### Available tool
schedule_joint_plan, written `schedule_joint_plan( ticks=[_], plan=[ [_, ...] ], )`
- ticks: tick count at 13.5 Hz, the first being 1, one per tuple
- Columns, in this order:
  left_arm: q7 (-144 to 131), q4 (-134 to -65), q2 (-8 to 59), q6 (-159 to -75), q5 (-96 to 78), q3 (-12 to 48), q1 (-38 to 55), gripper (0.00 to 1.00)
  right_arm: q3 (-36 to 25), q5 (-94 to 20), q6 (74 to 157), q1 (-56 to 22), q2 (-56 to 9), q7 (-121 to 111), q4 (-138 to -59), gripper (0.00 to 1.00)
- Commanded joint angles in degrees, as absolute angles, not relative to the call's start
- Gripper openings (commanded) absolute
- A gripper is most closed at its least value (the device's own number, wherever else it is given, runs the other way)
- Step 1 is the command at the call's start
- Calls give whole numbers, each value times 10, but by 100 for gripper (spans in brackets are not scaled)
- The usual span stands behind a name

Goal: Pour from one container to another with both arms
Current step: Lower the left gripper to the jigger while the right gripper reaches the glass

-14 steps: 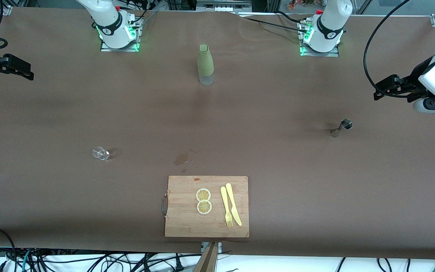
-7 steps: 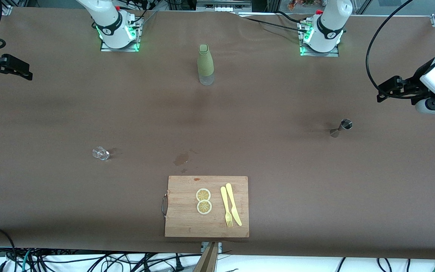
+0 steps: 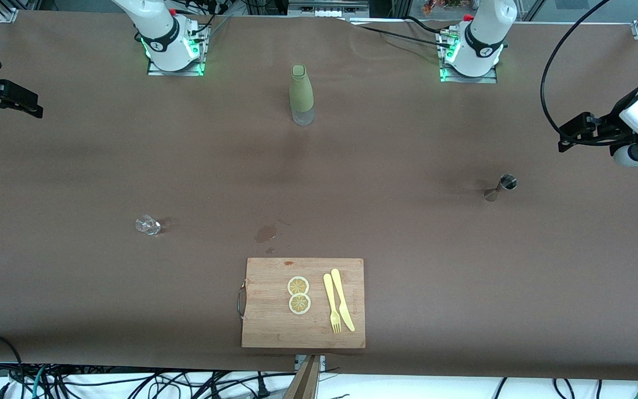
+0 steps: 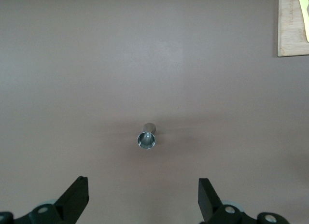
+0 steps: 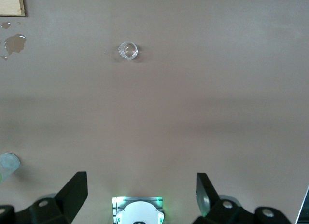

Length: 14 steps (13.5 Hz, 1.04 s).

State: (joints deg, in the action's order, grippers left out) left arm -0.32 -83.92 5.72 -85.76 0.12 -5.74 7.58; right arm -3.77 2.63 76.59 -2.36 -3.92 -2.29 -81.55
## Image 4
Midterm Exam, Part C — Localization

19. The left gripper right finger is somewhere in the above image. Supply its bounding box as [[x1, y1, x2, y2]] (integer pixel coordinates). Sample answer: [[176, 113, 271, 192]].
[[198, 177, 290, 224]]

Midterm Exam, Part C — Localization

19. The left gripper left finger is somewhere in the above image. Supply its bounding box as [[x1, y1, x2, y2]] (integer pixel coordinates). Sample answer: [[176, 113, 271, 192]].
[[0, 176, 89, 224]]

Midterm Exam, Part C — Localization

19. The steel jigger measuring cup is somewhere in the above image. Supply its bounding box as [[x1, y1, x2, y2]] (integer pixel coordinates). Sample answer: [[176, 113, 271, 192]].
[[137, 122, 157, 150]]

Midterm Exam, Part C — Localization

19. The bamboo cutting board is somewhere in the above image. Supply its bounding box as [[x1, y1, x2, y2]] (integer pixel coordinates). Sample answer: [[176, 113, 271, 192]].
[[277, 0, 309, 57]]

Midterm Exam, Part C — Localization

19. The yellow plastic knife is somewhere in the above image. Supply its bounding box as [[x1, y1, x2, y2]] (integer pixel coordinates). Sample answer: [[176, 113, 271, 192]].
[[296, 0, 309, 43]]

